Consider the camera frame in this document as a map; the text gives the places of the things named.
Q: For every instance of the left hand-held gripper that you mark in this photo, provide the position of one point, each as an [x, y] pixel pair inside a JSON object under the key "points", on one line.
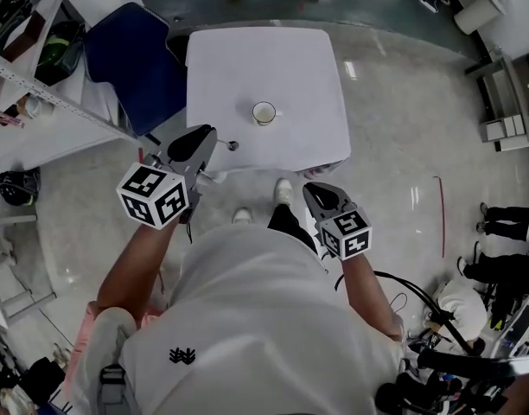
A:
{"points": [[152, 193]]}

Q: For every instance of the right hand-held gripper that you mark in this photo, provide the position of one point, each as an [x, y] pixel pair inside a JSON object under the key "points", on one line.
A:
{"points": [[346, 231]]}

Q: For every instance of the small black-tipped spoon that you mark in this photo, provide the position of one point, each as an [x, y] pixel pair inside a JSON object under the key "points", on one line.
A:
{"points": [[233, 146]]}

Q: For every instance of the white enamel cup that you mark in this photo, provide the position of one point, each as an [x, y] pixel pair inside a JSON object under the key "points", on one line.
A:
{"points": [[263, 113]]}

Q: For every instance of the person's left forearm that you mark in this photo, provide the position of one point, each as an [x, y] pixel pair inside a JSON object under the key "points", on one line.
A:
{"points": [[130, 270]]}

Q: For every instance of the person's right forearm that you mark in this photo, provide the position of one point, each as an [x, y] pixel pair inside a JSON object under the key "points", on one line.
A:
{"points": [[364, 292]]}

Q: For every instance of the person's right trouser leg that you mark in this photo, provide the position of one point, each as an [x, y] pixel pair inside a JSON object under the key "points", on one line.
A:
{"points": [[290, 225]]}

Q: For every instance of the red white striped object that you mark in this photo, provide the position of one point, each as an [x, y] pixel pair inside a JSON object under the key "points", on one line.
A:
{"points": [[320, 170]]}

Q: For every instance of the person's right white shoe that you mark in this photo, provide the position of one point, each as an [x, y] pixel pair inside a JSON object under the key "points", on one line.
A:
{"points": [[284, 190]]}

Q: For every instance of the person's white shoe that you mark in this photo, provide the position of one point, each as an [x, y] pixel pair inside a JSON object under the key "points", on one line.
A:
{"points": [[284, 190], [241, 215]]}

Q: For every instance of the person's left white shoe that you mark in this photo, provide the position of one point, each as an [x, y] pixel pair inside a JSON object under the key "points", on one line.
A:
{"points": [[241, 215]]}

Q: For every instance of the red floor tape strip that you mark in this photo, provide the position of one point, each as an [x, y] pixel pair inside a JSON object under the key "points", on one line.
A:
{"points": [[441, 218]]}

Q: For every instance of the person's white shirt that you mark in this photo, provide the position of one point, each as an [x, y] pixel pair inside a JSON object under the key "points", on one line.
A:
{"points": [[256, 318]]}

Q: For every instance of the blue chair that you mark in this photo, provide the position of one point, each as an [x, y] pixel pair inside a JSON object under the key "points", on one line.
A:
{"points": [[130, 67]]}

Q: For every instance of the white metal shelf rack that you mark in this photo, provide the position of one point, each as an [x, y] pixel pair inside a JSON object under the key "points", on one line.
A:
{"points": [[52, 102]]}

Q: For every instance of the black helmet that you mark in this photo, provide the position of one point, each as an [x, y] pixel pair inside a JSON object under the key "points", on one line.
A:
{"points": [[16, 188]]}

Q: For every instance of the pink cushioned seat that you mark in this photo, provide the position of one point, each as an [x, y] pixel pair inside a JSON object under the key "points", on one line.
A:
{"points": [[85, 331]]}

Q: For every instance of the black equipment stand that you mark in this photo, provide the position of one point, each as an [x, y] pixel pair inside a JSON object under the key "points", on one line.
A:
{"points": [[454, 361]]}

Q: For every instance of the white cloth covered table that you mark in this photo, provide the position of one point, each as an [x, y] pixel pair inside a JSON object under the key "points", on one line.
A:
{"points": [[269, 67]]}

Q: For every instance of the green helmet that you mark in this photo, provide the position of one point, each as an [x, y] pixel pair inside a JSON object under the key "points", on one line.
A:
{"points": [[57, 50]]}

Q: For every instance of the grey open cabinet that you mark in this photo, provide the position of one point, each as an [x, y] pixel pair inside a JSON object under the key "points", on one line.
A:
{"points": [[515, 102]]}

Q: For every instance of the white power strip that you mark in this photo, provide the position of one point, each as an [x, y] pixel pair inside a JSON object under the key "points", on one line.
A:
{"points": [[429, 4]]}

